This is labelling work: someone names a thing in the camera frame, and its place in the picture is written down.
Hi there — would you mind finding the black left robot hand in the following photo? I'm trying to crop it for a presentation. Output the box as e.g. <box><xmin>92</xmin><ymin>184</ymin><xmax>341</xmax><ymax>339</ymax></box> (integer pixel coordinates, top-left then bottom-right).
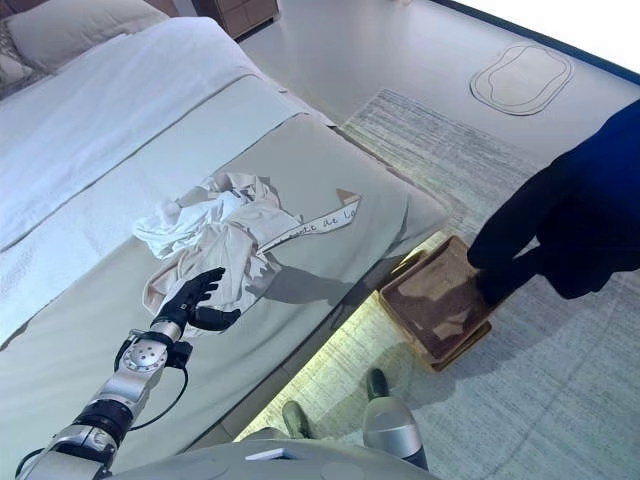
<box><xmin>149</xmin><ymin>267</ymin><xmax>242</xmax><ymax>334</ymax></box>

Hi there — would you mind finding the beige garment with lettered sash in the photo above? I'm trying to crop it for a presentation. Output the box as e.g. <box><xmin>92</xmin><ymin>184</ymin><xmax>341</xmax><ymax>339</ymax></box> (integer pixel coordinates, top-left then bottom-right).
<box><xmin>142</xmin><ymin>172</ymin><xmax>362</xmax><ymax>321</ymax></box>

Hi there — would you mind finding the white garment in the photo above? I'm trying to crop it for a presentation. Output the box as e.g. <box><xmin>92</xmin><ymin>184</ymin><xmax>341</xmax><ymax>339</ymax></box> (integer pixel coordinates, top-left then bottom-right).
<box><xmin>132</xmin><ymin>187</ymin><xmax>251</xmax><ymax>262</ymax></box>

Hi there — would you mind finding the bed with beige cover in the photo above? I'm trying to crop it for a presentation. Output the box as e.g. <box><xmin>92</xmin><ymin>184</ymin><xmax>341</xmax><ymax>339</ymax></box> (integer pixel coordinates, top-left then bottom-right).
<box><xmin>0</xmin><ymin>113</ymin><xmax>451</xmax><ymax>476</ymax></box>

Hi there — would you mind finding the brown wicker basket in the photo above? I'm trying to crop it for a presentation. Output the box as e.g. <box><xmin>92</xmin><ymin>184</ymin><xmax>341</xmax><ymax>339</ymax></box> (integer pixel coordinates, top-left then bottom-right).
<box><xmin>377</xmin><ymin>234</ymin><xmax>494</xmax><ymax>374</ymax></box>

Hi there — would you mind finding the pale quilted coverlet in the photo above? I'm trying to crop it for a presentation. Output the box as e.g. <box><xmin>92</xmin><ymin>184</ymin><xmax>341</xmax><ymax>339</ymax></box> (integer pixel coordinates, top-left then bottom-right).
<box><xmin>0</xmin><ymin>74</ymin><xmax>306</xmax><ymax>349</ymax></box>

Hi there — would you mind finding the olive left robot foot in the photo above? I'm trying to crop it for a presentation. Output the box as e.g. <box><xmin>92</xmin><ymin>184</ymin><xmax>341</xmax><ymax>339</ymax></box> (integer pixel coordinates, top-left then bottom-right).
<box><xmin>281</xmin><ymin>399</ymin><xmax>315</xmax><ymax>441</ymax></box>

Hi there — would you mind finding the olive robot foot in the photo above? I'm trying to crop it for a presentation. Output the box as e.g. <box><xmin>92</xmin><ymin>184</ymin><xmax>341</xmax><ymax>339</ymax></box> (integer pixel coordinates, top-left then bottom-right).
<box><xmin>364</xmin><ymin>368</ymin><xmax>391</xmax><ymax>401</ymax></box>
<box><xmin>281</xmin><ymin>399</ymin><xmax>315</xmax><ymax>441</ymax></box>

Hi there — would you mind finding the grey robot torso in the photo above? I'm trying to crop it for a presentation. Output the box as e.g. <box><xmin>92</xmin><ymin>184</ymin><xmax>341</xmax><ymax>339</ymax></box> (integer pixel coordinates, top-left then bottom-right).
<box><xmin>107</xmin><ymin>439</ymin><xmax>441</xmax><ymax>480</ymax></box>

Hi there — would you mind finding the white duvet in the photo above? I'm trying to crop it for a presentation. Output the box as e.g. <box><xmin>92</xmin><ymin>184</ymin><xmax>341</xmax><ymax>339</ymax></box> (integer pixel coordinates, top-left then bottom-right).
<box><xmin>0</xmin><ymin>16</ymin><xmax>334</xmax><ymax>251</ymax></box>

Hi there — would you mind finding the olive right robot foot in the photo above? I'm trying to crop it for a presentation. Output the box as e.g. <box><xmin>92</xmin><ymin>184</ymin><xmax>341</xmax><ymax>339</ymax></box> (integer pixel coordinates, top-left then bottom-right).
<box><xmin>364</xmin><ymin>368</ymin><xmax>391</xmax><ymax>401</ymax></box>

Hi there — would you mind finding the silver right robot leg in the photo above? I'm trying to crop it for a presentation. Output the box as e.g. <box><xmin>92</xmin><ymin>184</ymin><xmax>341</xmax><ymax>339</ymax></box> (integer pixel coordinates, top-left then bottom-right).
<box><xmin>362</xmin><ymin>397</ymin><xmax>430</xmax><ymax>474</ymax></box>

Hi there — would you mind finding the brown wooden nightstand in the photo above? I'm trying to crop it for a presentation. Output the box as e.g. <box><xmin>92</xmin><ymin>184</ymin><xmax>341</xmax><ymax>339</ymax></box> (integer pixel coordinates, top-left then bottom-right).
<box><xmin>214</xmin><ymin>0</ymin><xmax>280</xmax><ymax>40</ymax></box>

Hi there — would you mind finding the beige pillow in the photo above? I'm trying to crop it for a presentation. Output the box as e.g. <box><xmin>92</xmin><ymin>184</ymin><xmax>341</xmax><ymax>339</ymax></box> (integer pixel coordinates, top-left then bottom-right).
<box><xmin>3</xmin><ymin>0</ymin><xmax>171</xmax><ymax>76</ymax></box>

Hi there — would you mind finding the grey patterned pillow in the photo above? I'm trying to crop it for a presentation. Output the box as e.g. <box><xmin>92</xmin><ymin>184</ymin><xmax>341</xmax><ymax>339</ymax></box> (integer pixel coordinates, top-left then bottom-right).
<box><xmin>0</xmin><ymin>19</ymin><xmax>34</xmax><ymax>99</ymax></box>

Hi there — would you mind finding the grey streaked area rug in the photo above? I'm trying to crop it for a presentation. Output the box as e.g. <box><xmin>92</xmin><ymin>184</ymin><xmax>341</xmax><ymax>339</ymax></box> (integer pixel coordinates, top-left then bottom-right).
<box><xmin>234</xmin><ymin>88</ymin><xmax>640</xmax><ymax>480</ymax></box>

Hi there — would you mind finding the small grey oval mat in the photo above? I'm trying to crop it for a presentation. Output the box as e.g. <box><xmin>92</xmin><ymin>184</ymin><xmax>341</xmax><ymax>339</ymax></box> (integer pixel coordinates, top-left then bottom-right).
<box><xmin>468</xmin><ymin>42</ymin><xmax>575</xmax><ymax>117</ymax></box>

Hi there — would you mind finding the dark window floor track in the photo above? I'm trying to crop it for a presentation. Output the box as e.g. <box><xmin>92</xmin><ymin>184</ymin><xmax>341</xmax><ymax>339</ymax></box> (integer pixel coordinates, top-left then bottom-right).
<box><xmin>449</xmin><ymin>0</ymin><xmax>640</xmax><ymax>86</ymax></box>

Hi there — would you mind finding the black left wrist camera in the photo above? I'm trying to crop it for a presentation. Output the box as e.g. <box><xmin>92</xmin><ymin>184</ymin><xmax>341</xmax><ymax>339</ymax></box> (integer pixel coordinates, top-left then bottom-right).
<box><xmin>167</xmin><ymin>341</ymin><xmax>195</xmax><ymax>370</ymax></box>

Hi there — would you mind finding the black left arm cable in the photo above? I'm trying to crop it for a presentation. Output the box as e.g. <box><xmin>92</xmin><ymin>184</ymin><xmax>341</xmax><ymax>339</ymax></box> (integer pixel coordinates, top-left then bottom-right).
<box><xmin>112</xmin><ymin>334</ymin><xmax>190</xmax><ymax>434</ymax></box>

